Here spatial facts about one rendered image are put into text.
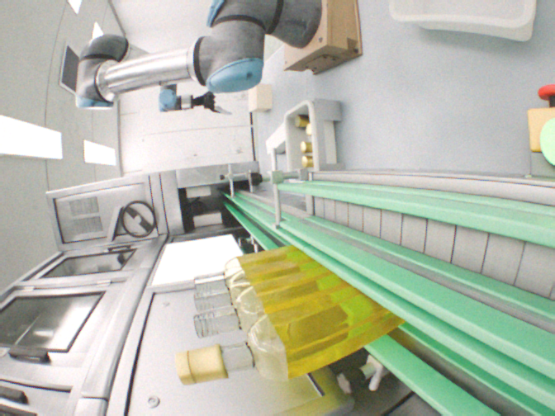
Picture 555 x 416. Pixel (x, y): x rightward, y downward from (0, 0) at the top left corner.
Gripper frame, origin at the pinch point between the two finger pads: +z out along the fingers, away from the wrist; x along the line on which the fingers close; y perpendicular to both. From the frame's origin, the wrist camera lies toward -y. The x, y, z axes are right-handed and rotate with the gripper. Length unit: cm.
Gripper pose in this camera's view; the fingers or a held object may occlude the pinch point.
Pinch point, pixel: (232, 98)
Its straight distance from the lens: 110.1
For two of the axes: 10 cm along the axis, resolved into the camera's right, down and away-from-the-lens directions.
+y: -3.5, -3.0, 8.9
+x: 0.3, 9.5, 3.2
